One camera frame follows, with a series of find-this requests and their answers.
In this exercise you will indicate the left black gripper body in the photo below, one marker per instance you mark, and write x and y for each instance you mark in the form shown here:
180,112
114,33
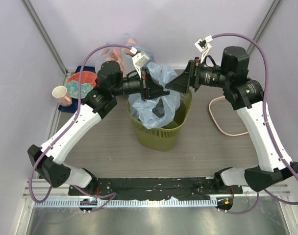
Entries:
144,84

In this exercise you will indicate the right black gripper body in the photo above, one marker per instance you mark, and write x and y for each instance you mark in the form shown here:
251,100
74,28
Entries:
198,74

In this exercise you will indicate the blue plastic bag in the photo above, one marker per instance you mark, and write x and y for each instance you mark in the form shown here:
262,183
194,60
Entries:
157,112

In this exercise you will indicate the green trash bin pink rim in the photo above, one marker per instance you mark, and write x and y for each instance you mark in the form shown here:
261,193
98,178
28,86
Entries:
163,139

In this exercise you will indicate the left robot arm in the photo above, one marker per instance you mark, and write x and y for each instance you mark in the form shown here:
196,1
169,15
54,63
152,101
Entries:
48,159

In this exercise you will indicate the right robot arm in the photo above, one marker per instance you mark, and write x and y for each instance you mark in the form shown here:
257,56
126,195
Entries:
246,97

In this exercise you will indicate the bag filled with pink trash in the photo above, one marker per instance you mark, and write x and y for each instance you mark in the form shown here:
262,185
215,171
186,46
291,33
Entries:
122,56

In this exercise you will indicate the red floral plate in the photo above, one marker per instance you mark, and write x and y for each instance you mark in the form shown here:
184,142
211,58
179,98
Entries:
88,82

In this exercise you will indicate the dark blue mat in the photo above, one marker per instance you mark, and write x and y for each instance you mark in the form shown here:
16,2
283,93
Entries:
73,107

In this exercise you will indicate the pink paper cup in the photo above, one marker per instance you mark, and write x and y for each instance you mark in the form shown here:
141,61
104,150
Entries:
61,94

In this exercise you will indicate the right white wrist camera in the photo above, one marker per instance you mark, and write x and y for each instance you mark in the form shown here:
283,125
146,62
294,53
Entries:
203,45

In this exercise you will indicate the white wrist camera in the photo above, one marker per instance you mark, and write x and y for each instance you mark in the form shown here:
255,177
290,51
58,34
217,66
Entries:
139,59
203,45

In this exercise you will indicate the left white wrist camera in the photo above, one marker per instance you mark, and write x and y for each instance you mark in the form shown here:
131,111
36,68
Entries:
139,59

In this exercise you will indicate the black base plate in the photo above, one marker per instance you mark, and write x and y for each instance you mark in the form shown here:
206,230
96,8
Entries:
157,189

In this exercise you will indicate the white slotted cable duct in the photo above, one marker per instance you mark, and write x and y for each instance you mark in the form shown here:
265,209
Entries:
84,203

